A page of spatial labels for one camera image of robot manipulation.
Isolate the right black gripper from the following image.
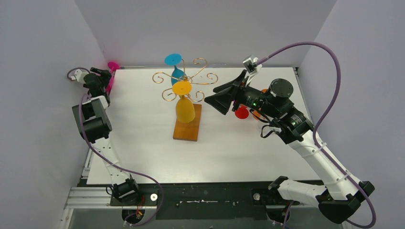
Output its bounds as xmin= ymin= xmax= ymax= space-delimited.
xmin=205 ymin=69 xmax=280 ymax=117

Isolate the magenta wine glass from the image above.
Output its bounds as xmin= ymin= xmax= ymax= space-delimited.
xmin=106 ymin=61 xmax=120 ymax=94

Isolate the red wine glass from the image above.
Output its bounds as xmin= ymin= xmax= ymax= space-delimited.
xmin=234 ymin=105 xmax=249 ymax=119

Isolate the orange wine glass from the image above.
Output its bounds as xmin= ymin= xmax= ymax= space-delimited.
xmin=252 ymin=89 xmax=267 ymax=120

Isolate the yellow wine glass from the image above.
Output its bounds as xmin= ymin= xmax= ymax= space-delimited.
xmin=172 ymin=81 xmax=195 ymax=123

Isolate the gold wire rack wooden base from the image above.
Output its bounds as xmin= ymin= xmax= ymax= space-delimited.
xmin=152 ymin=58 xmax=219 ymax=142

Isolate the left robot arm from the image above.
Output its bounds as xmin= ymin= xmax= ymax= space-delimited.
xmin=67 ymin=67 xmax=142 ymax=206

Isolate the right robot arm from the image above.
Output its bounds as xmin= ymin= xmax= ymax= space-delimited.
xmin=204 ymin=70 xmax=375 ymax=224

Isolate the blue wine glass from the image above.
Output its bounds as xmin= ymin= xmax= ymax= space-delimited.
xmin=164 ymin=53 xmax=185 ymax=85

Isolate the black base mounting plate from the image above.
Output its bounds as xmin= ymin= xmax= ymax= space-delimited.
xmin=77 ymin=178 xmax=349 ymax=222

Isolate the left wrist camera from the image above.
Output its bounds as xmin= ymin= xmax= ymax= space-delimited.
xmin=69 ymin=69 xmax=89 ymax=84

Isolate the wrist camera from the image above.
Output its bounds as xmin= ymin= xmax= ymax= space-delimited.
xmin=243 ymin=55 xmax=263 ymax=86
xmin=69 ymin=69 xmax=89 ymax=84

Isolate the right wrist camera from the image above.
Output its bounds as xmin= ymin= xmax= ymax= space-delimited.
xmin=243 ymin=55 xmax=263 ymax=86

